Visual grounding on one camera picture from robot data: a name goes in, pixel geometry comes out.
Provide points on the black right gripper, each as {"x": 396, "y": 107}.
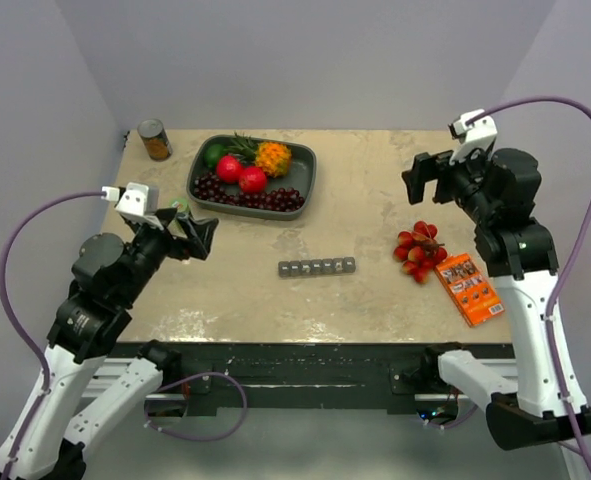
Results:
{"x": 433, "y": 166}

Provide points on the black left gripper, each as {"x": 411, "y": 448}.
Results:
{"x": 201, "y": 232}

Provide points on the grey weekly pill organizer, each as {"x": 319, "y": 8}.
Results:
{"x": 316, "y": 267}

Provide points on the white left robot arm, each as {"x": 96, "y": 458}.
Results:
{"x": 53, "y": 438}

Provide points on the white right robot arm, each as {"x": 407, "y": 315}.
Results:
{"x": 545, "y": 404}

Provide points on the green lidded jar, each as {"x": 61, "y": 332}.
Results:
{"x": 182, "y": 206}

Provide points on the dark purple grape bunch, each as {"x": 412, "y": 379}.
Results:
{"x": 210, "y": 188}

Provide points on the red toy apple left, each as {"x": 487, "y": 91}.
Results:
{"x": 229, "y": 169}

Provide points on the red toy apple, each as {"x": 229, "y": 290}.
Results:
{"x": 229, "y": 169}
{"x": 252, "y": 180}

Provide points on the red lychee fruit bunch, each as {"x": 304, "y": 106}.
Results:
{"x": 419, "y": 251}

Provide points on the green toy lime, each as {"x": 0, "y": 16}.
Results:
{"x": 213, "y": 154}

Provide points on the red toy apple right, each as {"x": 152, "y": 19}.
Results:
{"x": 252, "y": 180}

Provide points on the tin can with orange label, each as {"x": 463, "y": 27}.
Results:
{"x": 155, "y": 140}

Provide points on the orange toy pineapple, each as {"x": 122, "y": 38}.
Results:
{"x": 273, "y": 158}

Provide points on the orange snack box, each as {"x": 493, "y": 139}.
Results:
{"x": 469, "y": 289}

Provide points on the grey-green plastic fruit tray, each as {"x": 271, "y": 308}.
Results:
{"x": 301, "y": 176}

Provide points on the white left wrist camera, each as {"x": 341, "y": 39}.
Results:
{"x": 136, "y": 203}

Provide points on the black table front rail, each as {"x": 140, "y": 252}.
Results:
{"x": 324, "y": 376}

